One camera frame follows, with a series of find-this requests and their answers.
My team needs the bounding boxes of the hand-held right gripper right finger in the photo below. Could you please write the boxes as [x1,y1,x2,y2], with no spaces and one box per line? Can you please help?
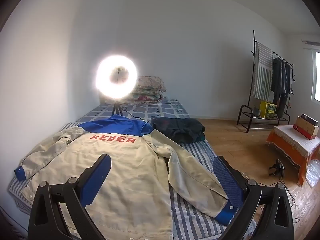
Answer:
[213,156,295,240]

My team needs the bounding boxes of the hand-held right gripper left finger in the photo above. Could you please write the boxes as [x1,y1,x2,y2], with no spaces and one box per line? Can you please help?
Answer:
[27,153,112,240]

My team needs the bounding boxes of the beige and blue jacket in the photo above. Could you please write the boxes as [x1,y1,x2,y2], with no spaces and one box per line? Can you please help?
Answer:
[14,114,242,240]

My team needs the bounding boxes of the dark hanging clothes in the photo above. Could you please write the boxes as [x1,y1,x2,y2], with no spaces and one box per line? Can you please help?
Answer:
[270,57,293,118]

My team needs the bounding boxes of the black clothes rack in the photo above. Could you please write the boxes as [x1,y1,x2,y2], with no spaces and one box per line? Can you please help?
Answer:
[237,30,297,133]

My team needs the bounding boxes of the blue white striped quilt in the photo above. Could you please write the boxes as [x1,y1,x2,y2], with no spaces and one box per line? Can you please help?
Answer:
[7,121,258,240]

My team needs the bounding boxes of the black device on floor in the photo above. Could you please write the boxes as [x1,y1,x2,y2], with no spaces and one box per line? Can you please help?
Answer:
[269,159,287,178]

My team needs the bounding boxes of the black tripod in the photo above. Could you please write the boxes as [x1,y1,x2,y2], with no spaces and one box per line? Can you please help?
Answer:
[111,101,124,118]

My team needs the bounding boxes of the white lace table cover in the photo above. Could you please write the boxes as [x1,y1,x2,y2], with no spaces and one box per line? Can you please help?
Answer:
[271,124,320,159]

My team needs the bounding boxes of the yellow crate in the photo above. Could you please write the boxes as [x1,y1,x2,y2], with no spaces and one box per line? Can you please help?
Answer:
[259,101,277,118]

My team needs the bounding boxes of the clear plastic wrap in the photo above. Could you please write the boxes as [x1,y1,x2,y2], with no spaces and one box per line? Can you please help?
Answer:
[305,159,320,188]

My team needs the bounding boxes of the red box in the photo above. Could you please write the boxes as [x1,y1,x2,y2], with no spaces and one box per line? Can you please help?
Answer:
[293,124,317,140]

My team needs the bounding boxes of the blue patterned bedsheet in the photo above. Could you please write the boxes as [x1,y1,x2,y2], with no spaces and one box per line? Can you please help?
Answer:
[77,97,193,125]

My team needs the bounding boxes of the stacked red and tan boxes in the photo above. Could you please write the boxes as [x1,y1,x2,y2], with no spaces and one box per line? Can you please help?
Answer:
[297,116,320,136]

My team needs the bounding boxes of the folded floral quilt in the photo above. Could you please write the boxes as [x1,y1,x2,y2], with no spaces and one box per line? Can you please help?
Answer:
[136,75,167,93]
[130,90,163,103]

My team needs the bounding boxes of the dark flat box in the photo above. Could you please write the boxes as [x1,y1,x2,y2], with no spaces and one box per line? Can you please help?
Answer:
[301,113,319,127]

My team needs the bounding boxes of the striped hanging towel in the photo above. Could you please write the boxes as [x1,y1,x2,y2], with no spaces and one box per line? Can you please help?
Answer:
[252,41,274,100]

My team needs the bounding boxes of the window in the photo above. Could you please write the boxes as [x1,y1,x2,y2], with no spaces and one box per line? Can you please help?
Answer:
[310,49,320,103]

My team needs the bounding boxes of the thin black floor cable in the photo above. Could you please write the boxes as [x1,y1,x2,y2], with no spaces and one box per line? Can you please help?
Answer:
[275,170,300,223]

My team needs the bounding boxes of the ring light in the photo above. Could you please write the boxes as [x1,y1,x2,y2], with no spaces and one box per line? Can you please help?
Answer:
[95,54,138,103]

